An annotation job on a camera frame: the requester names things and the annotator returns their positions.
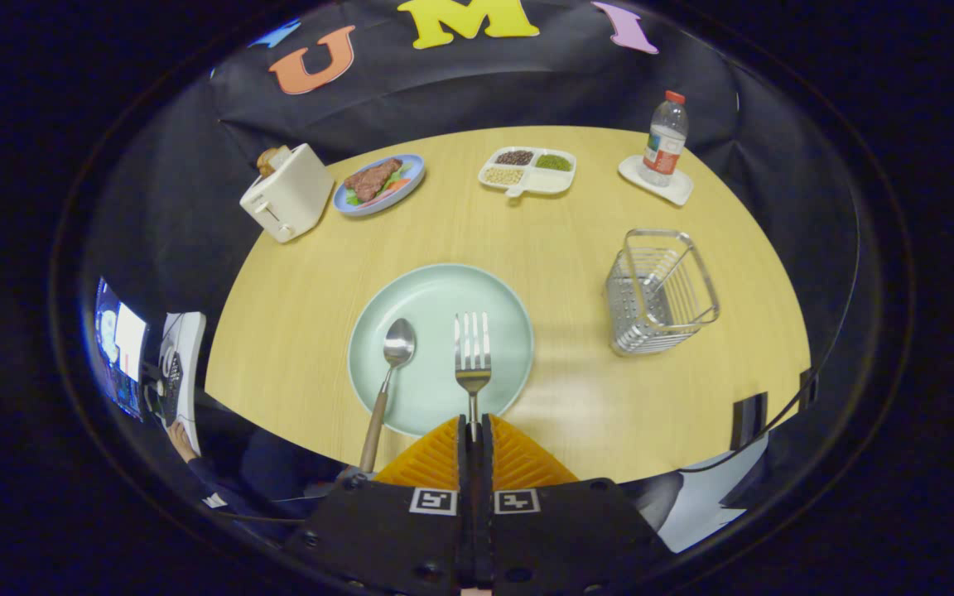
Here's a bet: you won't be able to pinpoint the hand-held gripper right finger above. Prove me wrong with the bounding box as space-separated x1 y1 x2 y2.
475 412 677 596

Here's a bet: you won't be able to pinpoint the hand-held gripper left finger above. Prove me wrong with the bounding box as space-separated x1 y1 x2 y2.
282 414 478 596

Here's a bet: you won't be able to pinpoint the fork with wooden handle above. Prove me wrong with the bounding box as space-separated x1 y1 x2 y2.
454 311 493 444

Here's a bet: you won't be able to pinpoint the spoon with wooden handle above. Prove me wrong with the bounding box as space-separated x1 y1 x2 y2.
359 318 417 474

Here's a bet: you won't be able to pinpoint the light green plate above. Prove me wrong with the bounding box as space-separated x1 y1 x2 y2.
348 263 535 438

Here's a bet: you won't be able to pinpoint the black keyboard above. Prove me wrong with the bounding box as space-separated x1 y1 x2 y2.
158 352 186 425

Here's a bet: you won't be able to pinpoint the white side desk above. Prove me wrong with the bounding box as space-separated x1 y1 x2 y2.
150 312 207 456

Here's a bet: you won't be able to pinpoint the green lettuce leaves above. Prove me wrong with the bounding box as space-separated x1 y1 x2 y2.
344 163 413 207

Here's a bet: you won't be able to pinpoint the white divided dish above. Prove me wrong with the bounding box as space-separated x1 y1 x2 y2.
478 147 577 199

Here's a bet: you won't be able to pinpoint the brown steak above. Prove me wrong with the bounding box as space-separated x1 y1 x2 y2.
343 158 403 203

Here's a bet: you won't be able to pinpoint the blue plate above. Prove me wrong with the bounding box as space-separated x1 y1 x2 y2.
333 154 426 217

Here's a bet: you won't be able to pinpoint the white toaster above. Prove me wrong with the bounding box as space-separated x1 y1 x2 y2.
239 143 335 244

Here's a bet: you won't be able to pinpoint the white square coaster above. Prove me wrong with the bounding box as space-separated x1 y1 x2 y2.
618 155 695 207

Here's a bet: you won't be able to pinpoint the computer monitor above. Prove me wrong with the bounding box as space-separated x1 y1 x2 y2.
94 277 149 421

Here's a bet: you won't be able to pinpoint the clear water bottle red cap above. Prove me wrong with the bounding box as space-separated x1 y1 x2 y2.
641 90 690 188

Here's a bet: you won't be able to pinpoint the black backdrop cloth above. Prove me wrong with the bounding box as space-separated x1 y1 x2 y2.
84 0 863 431

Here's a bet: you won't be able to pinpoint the metal wire basket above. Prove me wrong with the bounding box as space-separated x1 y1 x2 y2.
605 228 721 358

